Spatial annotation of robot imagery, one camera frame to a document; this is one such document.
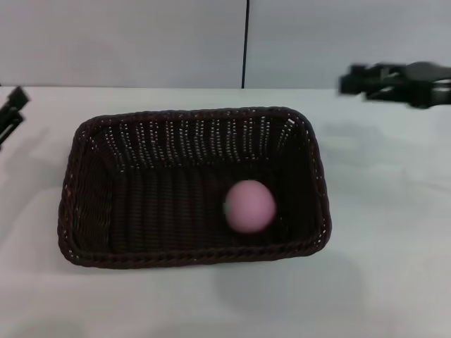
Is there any dark brown woven basket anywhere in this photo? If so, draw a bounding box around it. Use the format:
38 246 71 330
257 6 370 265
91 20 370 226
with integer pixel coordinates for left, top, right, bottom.
56 105 333 270

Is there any black vertical wall strip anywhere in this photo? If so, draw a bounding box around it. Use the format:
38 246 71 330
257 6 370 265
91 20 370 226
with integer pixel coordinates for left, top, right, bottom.
240 0 251 89

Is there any pink toy peach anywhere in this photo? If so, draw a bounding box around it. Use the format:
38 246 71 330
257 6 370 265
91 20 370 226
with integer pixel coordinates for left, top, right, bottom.
224 180 277 234

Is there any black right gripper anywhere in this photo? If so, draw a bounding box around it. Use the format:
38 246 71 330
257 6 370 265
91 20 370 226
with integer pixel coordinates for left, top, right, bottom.
338 61 451 111

